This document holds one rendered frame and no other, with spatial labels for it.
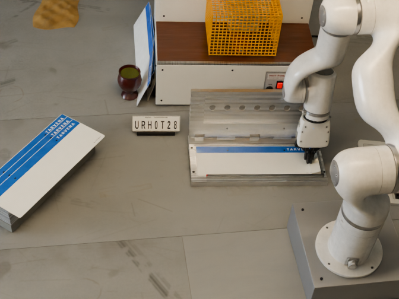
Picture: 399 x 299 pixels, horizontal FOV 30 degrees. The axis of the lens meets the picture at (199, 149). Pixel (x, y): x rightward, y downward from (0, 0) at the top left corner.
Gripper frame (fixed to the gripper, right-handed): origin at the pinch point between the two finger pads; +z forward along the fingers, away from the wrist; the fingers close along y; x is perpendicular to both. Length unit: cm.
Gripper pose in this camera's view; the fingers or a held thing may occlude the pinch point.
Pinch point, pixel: (309, 156)
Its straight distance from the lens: 244.0
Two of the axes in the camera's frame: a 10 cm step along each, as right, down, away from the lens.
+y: 10.0, 0.0, 0.9
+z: -0.5, 8.2, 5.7
